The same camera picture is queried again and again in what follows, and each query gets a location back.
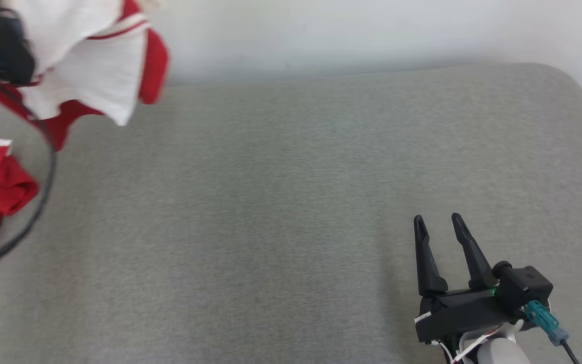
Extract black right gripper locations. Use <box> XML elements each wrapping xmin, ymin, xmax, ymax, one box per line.
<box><xmin>413</xmin><ymin>212</ymin><xmax>524</xmax><ymax>349</ymax></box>

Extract red Bulls jersey white sleeves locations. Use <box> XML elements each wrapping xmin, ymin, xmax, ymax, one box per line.
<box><xmin>0</xmin><ymin>0</ymin><xmax>169</xmax><ymax>151</ymax></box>

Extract grey fabric sofa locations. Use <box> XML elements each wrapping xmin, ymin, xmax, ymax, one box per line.
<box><xmin>0</xmin><ymin>62</ymin><xmax>582</xmax><ymax>364</ymax></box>

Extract teal cable connector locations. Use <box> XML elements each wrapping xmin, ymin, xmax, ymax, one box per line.
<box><xmin>520</xmin><ymin>300</ymin><xmax>570</xmax><ymax>347</ymax></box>

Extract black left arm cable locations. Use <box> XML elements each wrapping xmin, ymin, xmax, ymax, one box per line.
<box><xmin>0</xmin><ymin>83</ymin><xmax>58</xmax><ymax>276</ymax></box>

